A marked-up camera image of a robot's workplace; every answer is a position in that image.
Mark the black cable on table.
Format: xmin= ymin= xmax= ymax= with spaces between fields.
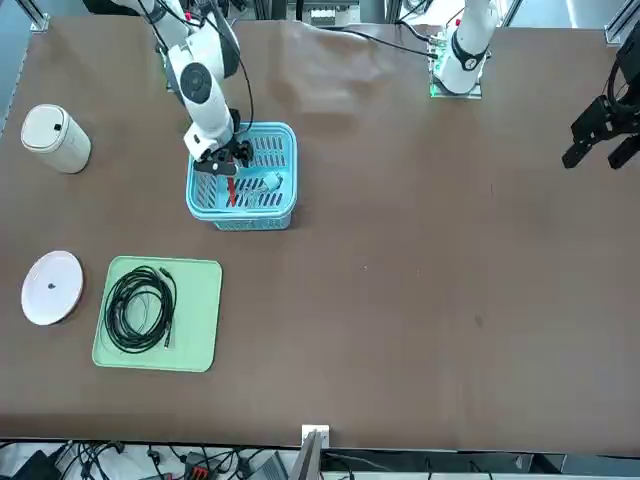
xmin=299 ymin=22 xmax=436 ymax=57

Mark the pink round plate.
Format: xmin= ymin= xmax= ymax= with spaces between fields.
xmin=20 ymin=249 xmax=85 ymax=327

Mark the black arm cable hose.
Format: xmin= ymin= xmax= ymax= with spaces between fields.
xmin=199 ymin=0 xmax=255 ymax=149

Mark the white table edge bracket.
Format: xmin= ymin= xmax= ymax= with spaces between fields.
xmin=301 ymin=424 xmax=331 ymax=447

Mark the black device with red buttons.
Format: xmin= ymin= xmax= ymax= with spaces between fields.
xmin=182 ymin=451 xmax=222 ymax=480

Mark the black box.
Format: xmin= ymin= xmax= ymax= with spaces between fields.
xmin=12 ymin=449 xmax=62 ymax=480

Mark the white cylindrical bin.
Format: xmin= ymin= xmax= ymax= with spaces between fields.
xmin=19 ymin=103 xmax=93 ymax=175

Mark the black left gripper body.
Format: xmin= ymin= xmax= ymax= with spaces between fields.
xmin=615 ymin=33 xmax=640 ymax=119

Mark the grey metal post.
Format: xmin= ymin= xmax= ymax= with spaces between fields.
xmin=288 ymin=429 xmax=324 ymax=480

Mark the blue plastic slotted basket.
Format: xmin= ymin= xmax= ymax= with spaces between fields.
xmin=185 ymin=121 xmax=300 ymax=232

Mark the black coiled cable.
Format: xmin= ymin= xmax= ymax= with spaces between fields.
xmin=102 ymin=265 xmax=178 ymax=354

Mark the green plastic tray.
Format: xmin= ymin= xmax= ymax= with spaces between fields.
xmin=91 ymin=255 xmax=224 ymax=374

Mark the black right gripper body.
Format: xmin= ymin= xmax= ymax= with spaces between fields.
xmin=212 ymin=141 xmax=241 ymax=164

